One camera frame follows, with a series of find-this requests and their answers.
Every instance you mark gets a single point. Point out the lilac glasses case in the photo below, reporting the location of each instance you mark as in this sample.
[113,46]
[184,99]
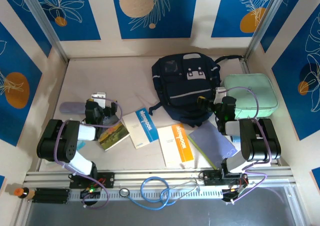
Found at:
[71,108]

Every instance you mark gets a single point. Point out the navy blue backpack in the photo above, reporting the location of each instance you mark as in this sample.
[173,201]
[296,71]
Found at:
[180,93]

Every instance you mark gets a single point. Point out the Animal Farm paperback book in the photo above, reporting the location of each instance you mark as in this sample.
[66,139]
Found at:
[112,136]

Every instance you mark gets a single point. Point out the lilac notebook green spine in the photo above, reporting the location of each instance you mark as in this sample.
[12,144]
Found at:
[210,141]

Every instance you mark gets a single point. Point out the blue and white notebook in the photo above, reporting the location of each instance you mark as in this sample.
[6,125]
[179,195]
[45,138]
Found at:
[142,128]

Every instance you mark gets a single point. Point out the orange and white notebook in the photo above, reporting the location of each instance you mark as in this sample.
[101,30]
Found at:
[175,146]

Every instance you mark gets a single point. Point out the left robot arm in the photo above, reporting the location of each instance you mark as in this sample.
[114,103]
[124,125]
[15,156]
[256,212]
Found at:
[65,146]

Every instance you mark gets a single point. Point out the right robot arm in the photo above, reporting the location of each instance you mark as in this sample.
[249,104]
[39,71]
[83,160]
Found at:
[260,141]

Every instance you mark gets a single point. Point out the mint green zip case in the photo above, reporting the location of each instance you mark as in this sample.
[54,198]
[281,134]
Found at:
[242,103]

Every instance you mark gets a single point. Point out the light blue sponge block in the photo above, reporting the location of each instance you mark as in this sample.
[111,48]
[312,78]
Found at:
[235,138]

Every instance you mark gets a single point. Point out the blue stethoscope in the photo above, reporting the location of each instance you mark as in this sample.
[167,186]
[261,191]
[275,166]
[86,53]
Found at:
[124,192]

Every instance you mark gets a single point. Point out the black ribbed block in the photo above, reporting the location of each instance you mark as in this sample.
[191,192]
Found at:
[52,196]

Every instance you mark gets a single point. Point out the orange capped small bottle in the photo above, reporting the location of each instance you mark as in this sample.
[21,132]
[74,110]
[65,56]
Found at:
[18,192]

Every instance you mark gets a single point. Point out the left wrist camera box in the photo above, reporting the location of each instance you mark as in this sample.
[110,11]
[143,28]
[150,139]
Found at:
[98,96]

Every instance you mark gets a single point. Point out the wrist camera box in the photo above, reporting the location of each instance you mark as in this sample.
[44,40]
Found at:
[98,96]
[220,91]

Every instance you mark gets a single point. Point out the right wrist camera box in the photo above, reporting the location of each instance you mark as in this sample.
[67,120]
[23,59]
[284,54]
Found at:
[220,91]

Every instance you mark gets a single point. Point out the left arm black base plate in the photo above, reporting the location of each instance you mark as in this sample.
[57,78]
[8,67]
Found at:
[107,179]

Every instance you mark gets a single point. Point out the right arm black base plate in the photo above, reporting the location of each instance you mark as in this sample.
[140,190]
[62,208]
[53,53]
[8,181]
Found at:
[212,178]

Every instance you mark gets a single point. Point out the aluminium mounting rail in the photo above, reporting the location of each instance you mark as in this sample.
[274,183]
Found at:
[155,177]

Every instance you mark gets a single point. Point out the aluminium frame post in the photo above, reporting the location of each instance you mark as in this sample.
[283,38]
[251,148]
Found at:
[47,28]
[262,28]

